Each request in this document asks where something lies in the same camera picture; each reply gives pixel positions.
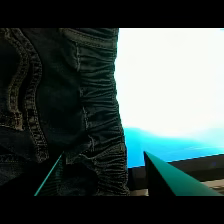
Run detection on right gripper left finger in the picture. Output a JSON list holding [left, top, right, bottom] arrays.
[[33, 151, 65, 197]]

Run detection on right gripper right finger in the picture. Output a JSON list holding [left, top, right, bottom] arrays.
[[143, 150, 222, 197]]

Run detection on black jeans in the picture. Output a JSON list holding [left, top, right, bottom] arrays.
[[0, 28, 132, 197]]

